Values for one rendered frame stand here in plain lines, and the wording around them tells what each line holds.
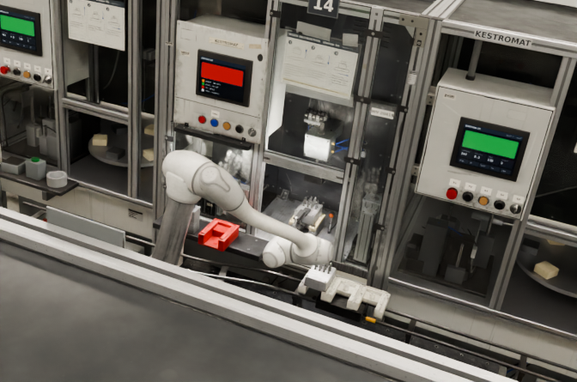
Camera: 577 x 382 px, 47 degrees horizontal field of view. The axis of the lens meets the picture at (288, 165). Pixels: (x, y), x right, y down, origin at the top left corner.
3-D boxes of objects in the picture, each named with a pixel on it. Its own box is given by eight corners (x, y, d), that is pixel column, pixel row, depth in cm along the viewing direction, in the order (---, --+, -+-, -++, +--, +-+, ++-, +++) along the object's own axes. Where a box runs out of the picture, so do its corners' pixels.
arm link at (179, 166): (141, 355, 244) (106, 326, 256) (173, 346, 257) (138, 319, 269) (197, 161, 228) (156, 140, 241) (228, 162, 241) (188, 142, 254)
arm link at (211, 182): (252, 189, 238) (226, 175, 245) (231, 164, 223) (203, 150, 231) (231, 219, 235) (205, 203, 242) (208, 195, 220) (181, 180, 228)
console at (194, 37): (170, 124, 292) (173, 21, 272) (201, 105, 316) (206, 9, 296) (256, 147, 280) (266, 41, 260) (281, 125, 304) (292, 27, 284)
